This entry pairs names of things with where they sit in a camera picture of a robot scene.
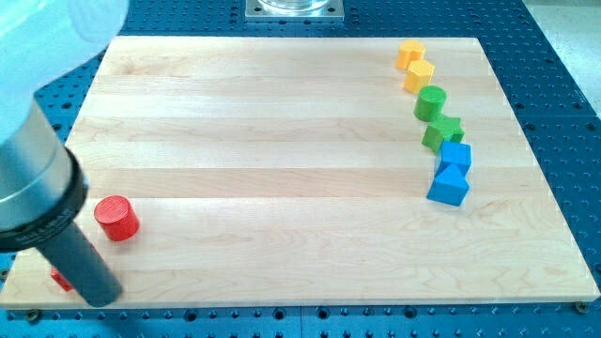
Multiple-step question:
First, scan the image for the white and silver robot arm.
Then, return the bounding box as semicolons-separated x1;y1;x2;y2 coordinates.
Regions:
1;0;129;252

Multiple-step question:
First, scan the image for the light wooden board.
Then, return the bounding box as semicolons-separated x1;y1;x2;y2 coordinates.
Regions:
0;36;601;311

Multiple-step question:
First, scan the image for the green cylinder block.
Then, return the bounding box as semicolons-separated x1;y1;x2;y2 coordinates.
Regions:
413;85;447;122

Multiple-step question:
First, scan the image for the blue triangular prism block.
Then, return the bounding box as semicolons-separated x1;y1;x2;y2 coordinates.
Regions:
426;164;470;207

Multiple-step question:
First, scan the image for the green star block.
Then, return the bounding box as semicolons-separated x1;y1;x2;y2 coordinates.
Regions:
422;115;465;154

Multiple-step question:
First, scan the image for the yellow hexagon block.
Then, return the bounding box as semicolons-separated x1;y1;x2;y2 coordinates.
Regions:
404;60;435;94

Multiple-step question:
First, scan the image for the blue cube block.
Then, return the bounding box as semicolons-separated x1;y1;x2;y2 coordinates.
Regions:
435;141;472;177

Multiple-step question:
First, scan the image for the yellow heart block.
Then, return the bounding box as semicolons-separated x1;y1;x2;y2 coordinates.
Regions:
395;39;426;69

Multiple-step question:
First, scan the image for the red cylinder block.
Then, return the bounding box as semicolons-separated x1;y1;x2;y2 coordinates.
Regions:
93;195;140;241

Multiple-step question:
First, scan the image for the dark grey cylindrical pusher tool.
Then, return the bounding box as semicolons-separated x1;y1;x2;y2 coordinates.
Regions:
37;223;122;307

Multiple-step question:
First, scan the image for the small red block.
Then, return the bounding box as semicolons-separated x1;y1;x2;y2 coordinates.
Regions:
50;267;73;292

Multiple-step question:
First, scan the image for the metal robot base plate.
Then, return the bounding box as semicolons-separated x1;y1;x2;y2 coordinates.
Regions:
244;0;345;23

